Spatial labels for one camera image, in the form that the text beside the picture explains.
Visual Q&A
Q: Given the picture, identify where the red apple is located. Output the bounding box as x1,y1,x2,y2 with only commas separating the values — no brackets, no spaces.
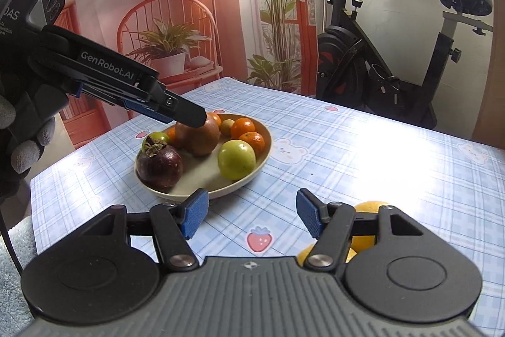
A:
175,120,222,157

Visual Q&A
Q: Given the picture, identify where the green jujube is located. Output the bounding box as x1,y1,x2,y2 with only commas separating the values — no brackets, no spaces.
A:
143,131,171,148

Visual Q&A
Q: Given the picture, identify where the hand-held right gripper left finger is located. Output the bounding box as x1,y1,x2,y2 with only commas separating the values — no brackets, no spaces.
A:
81,188,210,270

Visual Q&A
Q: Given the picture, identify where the yellow lemon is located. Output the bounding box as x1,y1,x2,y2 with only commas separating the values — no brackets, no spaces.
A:
351,201,391,253
297,242,358,267

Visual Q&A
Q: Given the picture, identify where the light blue towel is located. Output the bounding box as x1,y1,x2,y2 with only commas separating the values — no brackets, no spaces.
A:
0,216,40,326

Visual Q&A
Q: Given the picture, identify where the brown wooden door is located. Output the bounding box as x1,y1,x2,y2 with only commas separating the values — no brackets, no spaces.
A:
471,0,505,148

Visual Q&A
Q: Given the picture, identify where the black exercise bike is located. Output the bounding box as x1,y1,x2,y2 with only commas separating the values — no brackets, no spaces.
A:
310,0,494,132

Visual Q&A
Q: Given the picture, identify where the beige oval plate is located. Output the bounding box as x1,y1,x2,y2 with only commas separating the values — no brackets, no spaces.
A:
134,112,274,201

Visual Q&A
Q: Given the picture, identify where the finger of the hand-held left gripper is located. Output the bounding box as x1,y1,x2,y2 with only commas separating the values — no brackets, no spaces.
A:
120,96,176,123
152,82,207,127

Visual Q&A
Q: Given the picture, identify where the green apple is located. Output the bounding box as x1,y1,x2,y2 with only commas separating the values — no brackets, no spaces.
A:
217,140,257,181

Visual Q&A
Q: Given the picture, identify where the purple mangosteen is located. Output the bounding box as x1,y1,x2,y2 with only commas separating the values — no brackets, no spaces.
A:
136,135,184,192

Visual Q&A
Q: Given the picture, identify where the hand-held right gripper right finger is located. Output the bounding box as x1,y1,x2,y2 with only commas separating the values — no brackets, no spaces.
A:
296,188,425,271

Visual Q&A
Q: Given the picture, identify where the person's left hand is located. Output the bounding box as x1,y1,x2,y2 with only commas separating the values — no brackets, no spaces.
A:
0,78,68,203

